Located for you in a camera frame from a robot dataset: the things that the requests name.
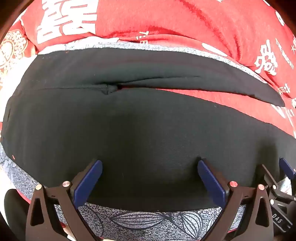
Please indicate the black garment with leaf-print lining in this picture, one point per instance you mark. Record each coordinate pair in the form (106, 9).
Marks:
(150, 226)

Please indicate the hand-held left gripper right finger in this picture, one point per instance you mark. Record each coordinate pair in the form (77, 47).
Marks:
(211, 183)

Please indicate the red printed quilt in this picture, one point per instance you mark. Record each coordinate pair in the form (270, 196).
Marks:
(185, 23)

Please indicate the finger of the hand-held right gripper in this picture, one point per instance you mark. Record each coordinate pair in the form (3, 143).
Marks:
(286, 168)
(270, 179)

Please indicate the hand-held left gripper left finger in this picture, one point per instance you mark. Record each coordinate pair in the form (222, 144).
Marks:
(89, 178)

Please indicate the black pants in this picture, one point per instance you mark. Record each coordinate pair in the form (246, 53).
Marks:
(138, 127)

